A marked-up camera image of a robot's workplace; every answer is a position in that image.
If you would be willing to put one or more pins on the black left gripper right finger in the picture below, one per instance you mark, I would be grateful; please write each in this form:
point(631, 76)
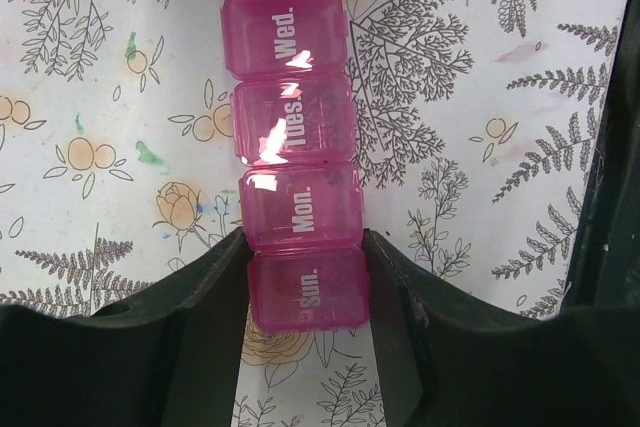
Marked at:
point(447, 358)

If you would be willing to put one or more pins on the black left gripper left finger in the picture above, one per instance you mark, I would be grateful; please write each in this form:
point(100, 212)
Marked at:
point(168, 355)

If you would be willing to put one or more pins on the pink weekly pill organizer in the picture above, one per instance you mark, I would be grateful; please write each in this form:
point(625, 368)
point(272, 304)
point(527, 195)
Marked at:
point(294, 121)

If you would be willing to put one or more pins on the floral patterned tablecloth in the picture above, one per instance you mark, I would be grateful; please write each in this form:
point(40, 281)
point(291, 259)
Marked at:
point(476, 129)

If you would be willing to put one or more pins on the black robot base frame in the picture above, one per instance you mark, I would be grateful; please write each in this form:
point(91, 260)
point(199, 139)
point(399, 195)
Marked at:
point(604, 269)

